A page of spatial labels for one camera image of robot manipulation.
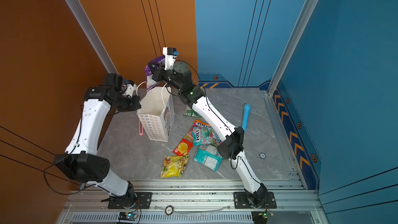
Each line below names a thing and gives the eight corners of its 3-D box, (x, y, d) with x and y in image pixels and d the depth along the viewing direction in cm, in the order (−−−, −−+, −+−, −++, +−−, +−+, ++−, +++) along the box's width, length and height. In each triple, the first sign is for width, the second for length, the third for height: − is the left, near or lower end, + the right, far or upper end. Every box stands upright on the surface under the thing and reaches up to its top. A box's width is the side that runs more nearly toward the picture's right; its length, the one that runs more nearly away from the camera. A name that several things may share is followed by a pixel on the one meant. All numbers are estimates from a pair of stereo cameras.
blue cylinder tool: (239, 130, 101) (240, 127, 98) (243, 105, 114) (244, 102, 112) (247, 132, 100) (248, 129, 97) (250, 106, 114) (251, 103, 111)
